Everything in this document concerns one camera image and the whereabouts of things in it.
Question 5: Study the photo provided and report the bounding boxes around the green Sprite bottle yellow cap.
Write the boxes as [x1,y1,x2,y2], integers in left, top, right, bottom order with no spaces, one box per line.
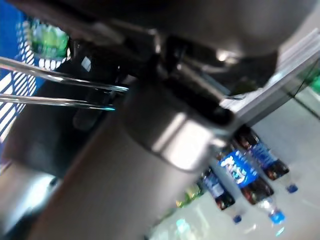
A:
[28,21,70,60]

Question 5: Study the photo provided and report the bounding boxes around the dark robot left hand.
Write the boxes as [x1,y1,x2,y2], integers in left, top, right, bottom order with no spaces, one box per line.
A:
[0,0,320,240]

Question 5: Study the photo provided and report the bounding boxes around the green drink can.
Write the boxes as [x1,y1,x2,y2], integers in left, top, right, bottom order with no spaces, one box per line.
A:
[176,184,201,208]

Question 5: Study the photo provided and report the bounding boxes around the Pepsi cola bottle blue cap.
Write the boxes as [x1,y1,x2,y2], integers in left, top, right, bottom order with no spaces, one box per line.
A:
[234,127,298,195]
[202,169,243,225]
[217,134,287,226]

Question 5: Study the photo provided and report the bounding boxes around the dark metal shelf board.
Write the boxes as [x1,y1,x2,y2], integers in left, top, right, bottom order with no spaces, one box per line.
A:
[219,28,320,127]

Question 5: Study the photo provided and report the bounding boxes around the blue plastic shopping basket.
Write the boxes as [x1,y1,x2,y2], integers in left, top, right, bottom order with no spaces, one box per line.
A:
[0,7,130,143]

